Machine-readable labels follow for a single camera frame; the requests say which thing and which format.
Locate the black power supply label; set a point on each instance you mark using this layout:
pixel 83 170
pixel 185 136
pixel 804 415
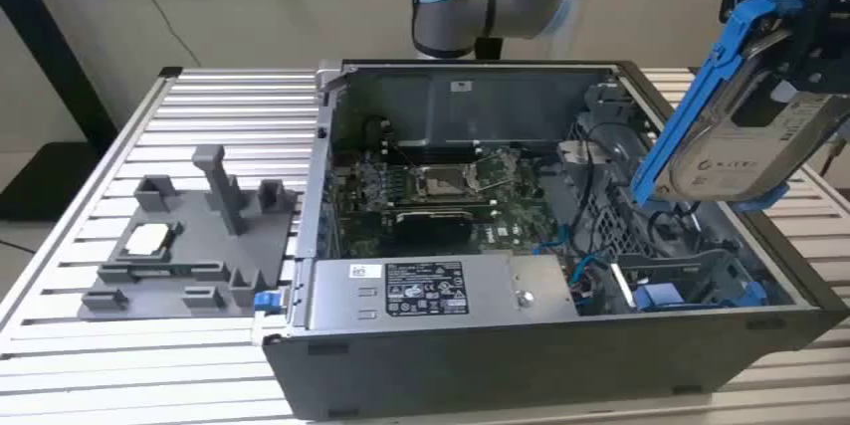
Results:
pixel 425 290

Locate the green motherboard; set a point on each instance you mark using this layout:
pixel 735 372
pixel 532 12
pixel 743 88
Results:
pixel 518 226

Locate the grey parts rack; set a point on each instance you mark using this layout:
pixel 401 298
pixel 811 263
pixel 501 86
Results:
pixel 200 226

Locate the black table corner cap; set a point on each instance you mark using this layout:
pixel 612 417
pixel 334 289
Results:
pixel 171 71

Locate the black graphics card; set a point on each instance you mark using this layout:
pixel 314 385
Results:
pixel 432 231

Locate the green RAM stick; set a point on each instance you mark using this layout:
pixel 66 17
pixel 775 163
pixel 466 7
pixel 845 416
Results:
pixel 166 273

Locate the silver CPU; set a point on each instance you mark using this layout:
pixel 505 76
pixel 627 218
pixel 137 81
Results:
pixel 150 240

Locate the CPU socket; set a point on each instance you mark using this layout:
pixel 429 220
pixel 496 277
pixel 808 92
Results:
pixel 438 182

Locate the black RAM slot bank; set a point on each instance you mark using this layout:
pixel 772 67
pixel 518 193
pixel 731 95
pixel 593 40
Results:
pixel 432 151

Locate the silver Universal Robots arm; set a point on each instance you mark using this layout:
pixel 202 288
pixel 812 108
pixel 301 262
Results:
pixel 458 22

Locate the black stand with base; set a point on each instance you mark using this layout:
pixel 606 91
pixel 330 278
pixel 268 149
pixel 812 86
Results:
pixel 54 47

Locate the hard disk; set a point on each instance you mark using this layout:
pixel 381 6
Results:
pixel 717 156

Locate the black open PC case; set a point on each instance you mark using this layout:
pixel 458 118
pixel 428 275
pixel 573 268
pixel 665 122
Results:
pixel 465 370

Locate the grey power supply unit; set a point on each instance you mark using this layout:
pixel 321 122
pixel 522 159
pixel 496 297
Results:
pixel 333 300

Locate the blue case latch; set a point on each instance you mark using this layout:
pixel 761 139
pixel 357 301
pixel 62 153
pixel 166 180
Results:
pixel 266 301

